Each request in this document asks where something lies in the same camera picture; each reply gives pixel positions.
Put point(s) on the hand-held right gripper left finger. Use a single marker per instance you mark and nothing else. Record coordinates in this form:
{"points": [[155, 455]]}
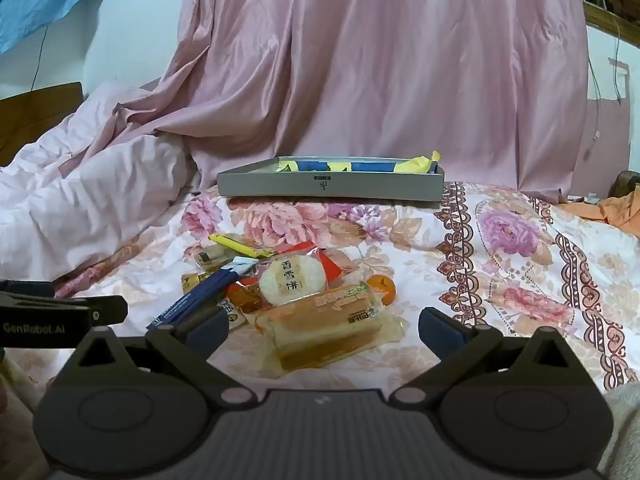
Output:
{"points": [[209, 324]]}

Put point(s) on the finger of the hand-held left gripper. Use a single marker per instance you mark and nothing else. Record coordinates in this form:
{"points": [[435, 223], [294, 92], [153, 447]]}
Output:
{"points": [[107, 310], [27, 288]]}

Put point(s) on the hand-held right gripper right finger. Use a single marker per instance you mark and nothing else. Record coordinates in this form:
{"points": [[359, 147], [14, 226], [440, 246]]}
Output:
{"points": [[434, 331]]}

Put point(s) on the brown-yellow snack packet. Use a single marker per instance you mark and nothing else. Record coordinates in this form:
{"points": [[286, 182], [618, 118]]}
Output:
{"points": [[194, 281]]}

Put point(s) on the yellow snack packet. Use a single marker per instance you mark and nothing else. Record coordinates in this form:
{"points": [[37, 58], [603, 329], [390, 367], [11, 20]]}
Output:
{"points": [[240, 246]]}

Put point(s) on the clear bread packet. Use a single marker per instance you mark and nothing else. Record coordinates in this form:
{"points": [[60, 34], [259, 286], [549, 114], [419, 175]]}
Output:
{"points": [[330, 325]]}

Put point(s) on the red-orange tofu snack packet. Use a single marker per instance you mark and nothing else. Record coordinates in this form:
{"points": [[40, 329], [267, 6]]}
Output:
{"points": [[332, 266]]}

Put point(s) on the grey shallow box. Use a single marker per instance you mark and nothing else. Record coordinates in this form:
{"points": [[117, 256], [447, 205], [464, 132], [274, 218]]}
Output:
{"points": [[330, 184]]}

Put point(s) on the blue stick packet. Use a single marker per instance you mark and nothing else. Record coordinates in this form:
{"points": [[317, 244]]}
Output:
{"points": [[200, 295]]}

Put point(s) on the small orange snack packet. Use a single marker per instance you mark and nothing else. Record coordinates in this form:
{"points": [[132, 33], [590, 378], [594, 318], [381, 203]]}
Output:
{"points": [[245, 297]]}

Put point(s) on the orange tangerine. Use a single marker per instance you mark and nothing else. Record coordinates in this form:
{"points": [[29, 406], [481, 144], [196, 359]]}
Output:
{"points": [[385, 290]]}

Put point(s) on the clear small snack packet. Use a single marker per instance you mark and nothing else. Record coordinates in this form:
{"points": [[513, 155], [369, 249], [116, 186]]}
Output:
{"points": [[212, 256]]}

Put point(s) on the round rice cracker packet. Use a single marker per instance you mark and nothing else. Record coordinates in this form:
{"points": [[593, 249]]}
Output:
{"points": [[292, 280]]}

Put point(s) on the floral bedsheet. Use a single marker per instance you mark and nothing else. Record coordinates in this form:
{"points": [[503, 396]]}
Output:
{"points": [[500, 260]]}

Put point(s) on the pale pink quilt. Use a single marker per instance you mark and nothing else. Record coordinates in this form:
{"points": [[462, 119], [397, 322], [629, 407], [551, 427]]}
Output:
{"points": [[85, 185]]}

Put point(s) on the yellow and blue printed paper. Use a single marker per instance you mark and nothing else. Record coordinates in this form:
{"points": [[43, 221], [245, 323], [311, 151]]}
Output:
{"points": [[417, 164]]}

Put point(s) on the wooden headboard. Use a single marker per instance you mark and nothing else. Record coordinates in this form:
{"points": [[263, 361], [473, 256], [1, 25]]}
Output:
{"points": [[35, 120]]}

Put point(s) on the orange cloth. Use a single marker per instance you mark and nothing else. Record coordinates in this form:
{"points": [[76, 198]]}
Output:
{"points": [[607, 210]]}

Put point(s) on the dark brown cloth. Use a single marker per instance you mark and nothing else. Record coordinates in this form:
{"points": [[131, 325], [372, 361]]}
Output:
{"points": [[627, 184]]}

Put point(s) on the pink satin curtain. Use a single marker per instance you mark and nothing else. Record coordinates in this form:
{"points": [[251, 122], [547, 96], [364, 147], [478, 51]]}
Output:
{"points": [[380, 60]]}

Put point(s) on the wooden frame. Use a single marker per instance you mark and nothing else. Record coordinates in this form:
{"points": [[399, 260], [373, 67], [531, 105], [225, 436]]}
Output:
{"points": [[607, 15]]}

